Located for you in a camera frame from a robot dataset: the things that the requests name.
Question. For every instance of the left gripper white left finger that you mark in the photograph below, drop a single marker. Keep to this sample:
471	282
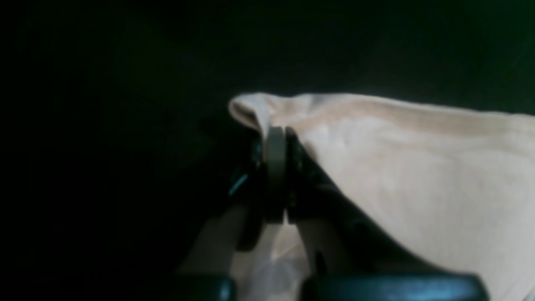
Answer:
252	200

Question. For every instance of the black table cloth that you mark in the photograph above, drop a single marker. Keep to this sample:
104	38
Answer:
114	127

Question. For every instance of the pink T-shirt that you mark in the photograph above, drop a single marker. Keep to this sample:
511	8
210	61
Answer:
455	186

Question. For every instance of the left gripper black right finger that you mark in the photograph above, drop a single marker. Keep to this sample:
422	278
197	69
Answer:
351	257

